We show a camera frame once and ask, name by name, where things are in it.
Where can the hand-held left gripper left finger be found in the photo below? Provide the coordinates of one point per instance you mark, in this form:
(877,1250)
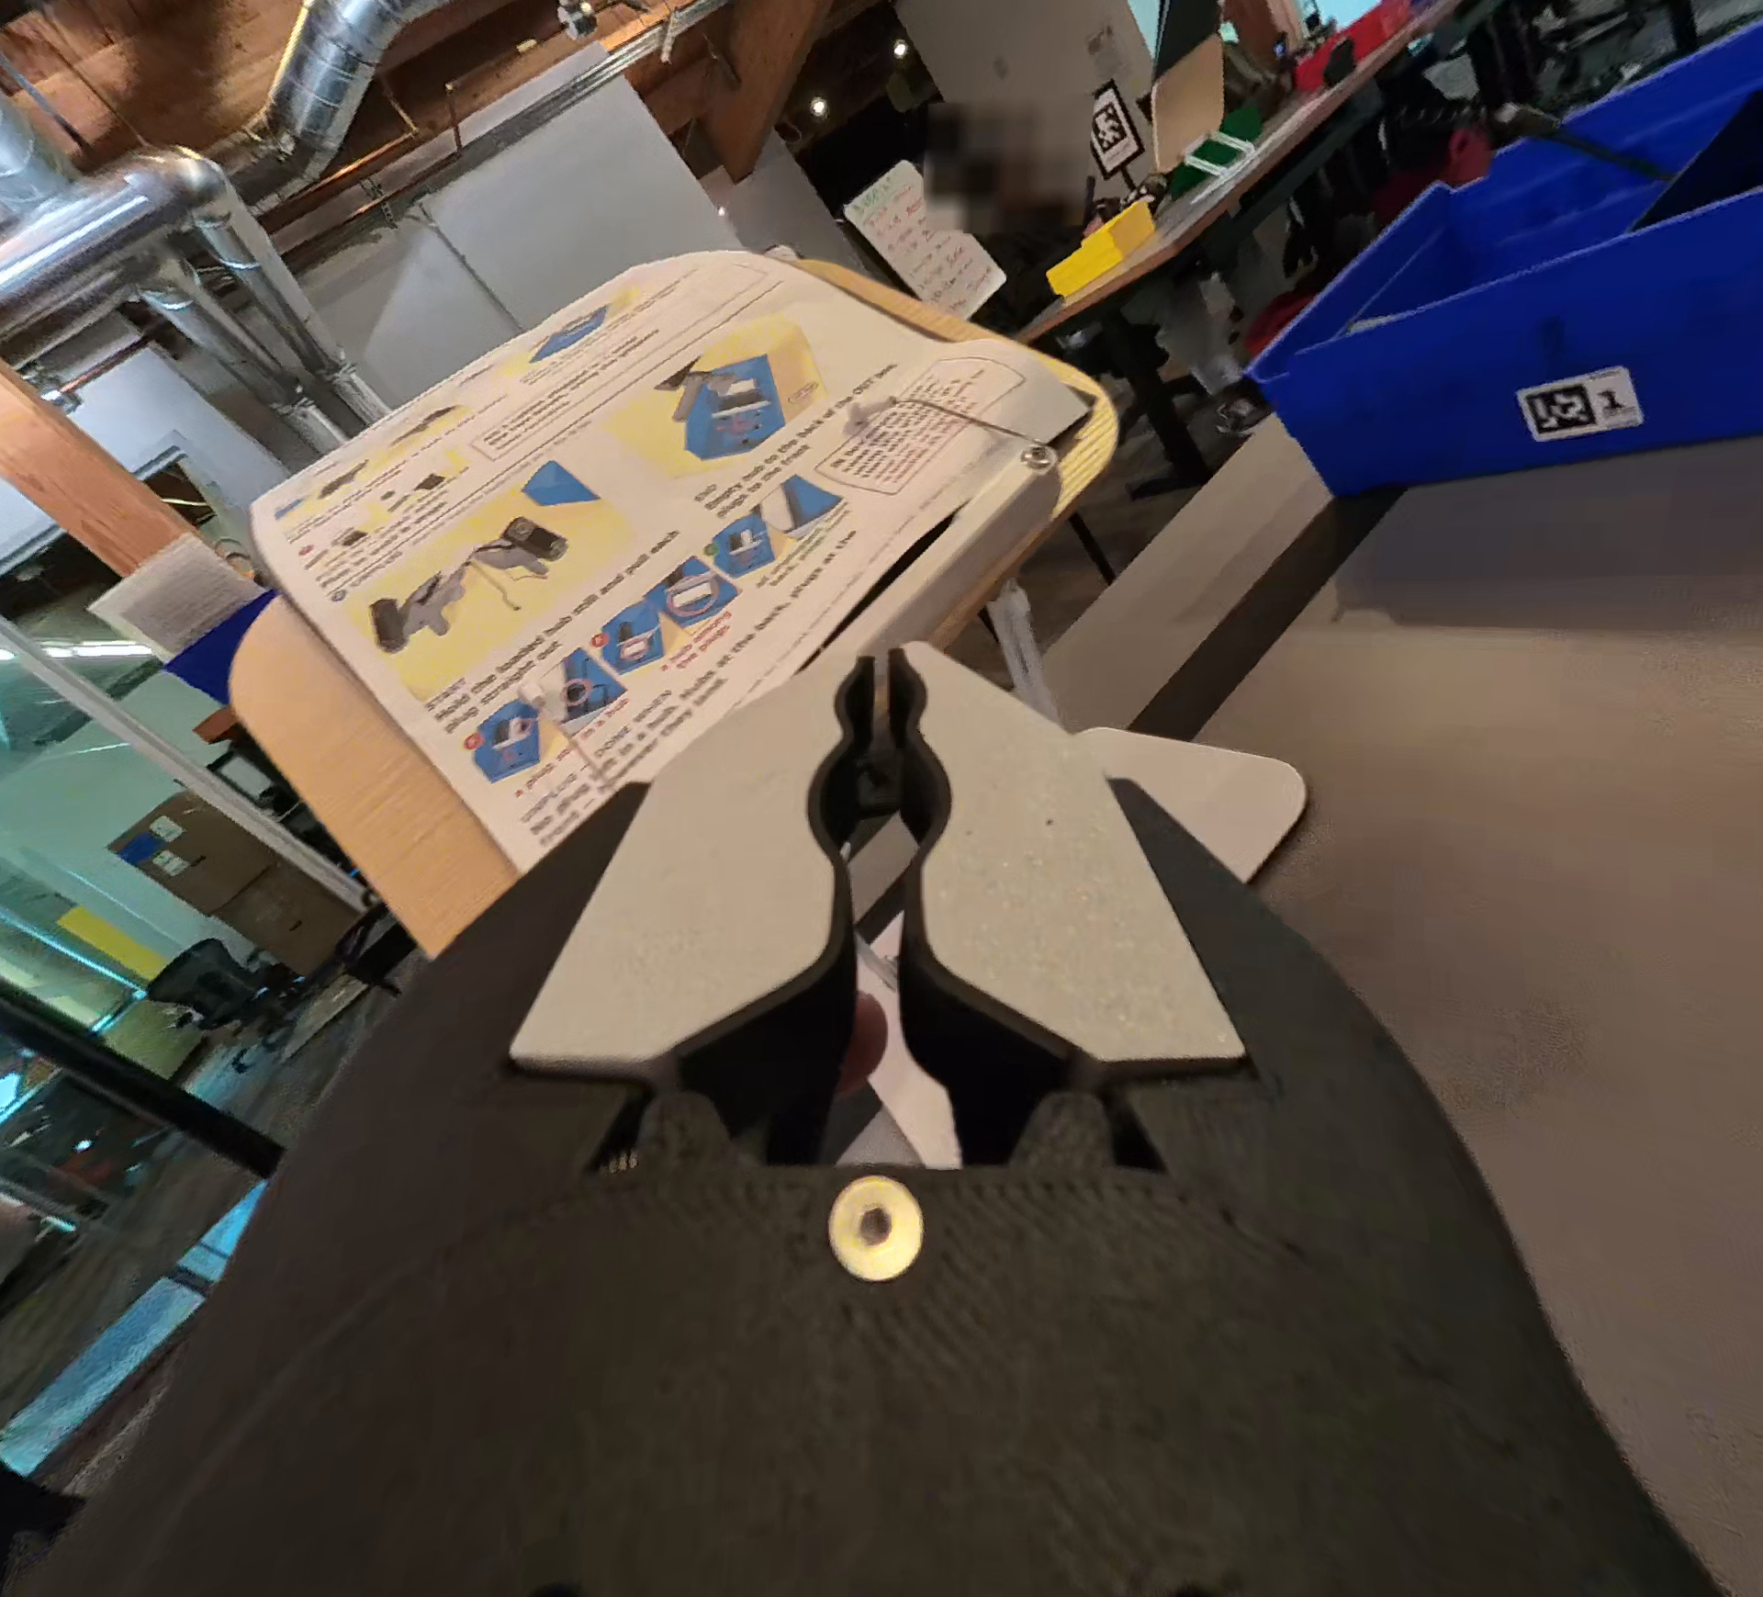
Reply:
(688,936)

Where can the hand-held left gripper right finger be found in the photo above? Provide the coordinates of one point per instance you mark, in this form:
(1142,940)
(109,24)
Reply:
(1060,923)

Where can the white board ledge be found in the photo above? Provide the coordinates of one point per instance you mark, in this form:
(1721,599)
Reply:
(991,522)

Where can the instruction sheet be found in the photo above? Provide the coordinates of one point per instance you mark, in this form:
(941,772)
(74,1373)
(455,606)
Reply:
(551,522)

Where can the cardboard box stack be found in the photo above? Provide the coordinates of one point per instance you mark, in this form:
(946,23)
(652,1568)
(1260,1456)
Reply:
(207,854)

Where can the white paper notice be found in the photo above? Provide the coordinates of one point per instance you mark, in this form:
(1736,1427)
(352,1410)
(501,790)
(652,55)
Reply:
(171,591)

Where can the blue plastic bin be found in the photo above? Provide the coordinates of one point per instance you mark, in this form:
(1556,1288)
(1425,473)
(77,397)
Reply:
(1446,385)

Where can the yellow box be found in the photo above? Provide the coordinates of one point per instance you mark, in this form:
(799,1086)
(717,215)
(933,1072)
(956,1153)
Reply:
(1102,253)

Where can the whiteboard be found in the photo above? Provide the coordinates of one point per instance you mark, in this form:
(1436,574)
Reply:
(937,247)

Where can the black white marker sign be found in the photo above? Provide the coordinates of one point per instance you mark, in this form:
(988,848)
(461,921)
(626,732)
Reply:
(1116,125)

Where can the red plastic bin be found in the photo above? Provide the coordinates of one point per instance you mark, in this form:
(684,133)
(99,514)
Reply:
(1356,40)

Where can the silver ventilation duct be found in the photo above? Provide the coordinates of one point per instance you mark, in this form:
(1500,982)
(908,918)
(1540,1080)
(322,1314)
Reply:
(359,13)

